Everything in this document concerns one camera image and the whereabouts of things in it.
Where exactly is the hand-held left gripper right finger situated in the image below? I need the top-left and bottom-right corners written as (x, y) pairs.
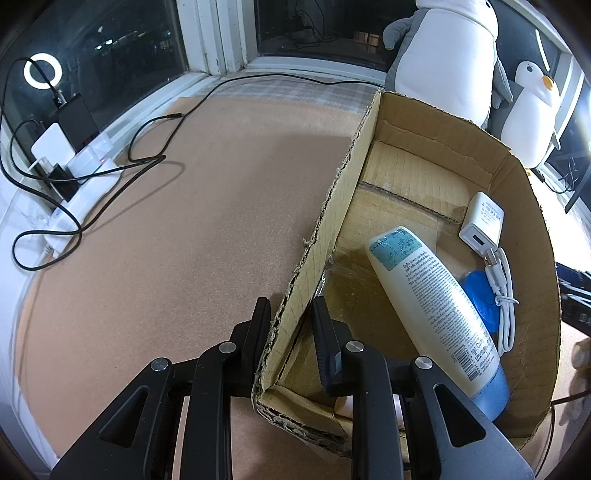
top-left (310, 296), bottom-right (536, 480)

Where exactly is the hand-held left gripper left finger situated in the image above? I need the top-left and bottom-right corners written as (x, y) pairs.
top-left (48, 296), bottom-right (273, 480)

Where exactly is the white usb cable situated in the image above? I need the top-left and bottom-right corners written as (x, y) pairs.
top-left (482, 247), bottom-right (520, 356)

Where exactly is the white lotion bottle blue cap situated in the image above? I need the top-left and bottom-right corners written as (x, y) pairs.
top-left (366, 226), bottom-right (511, 422)

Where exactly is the white usb charger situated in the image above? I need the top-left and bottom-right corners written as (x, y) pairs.
top-left (458, 191), bottom-right (505, 256)

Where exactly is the cardboard box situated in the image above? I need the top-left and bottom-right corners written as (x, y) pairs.
top-left (250, 89), bottom-right (561, 455)

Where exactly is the person's right hand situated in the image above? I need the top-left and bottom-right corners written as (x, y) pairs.
top-left (571, 338), bottom-right (591, 371)

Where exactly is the blue round tape measure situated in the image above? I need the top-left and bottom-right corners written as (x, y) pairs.
top-left (459, 270), bottom-right (502, 334)

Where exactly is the brown blanket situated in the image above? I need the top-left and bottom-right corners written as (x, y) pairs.
top-left (16, 92), bottom-right (591, 480)

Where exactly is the small penguin plush toy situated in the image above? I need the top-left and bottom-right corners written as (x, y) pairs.
top-left (501, 60), bottom-right (561, 169)

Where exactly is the white power strip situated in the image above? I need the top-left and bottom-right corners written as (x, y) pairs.
top-left (42, 159), bottom-right (124, 259)

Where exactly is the white plaid blanket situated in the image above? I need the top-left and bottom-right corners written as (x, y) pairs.
top-left (198, 74), bottom-right (384, 118)

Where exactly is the white plug adapter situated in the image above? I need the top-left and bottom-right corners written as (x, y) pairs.
top-left (71, 133), bottom-right (117, 179)

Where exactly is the black plug adapter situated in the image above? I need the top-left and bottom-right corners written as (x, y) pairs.
top-left (36, 161), bottom-right (82, 202)

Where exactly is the large penguin plush toy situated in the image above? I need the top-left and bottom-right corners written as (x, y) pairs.
top-left (382, 0), bottom-right (514, 130)

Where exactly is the white square power adapter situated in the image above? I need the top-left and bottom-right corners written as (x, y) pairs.
top-left (31, 122), bottom-right (78, 163)

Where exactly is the black floor cable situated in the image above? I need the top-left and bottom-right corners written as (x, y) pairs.
top-left (536, 392), bottom-right (591, 479)

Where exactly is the looped black cable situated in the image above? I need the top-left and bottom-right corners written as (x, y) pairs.
top-left (11, 113), bottom-right (185, 272)

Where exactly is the long thin black cable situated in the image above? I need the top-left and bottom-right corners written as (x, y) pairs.
top-left (167, 73), bottom-right (384, 120)

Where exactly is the white window frame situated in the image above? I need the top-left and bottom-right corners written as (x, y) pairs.
top-left (175, 0), bottom-right (262, 77)

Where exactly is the black charging cable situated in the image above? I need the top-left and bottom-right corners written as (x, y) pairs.
top-left (0, 56), bottom-right (85, 232)

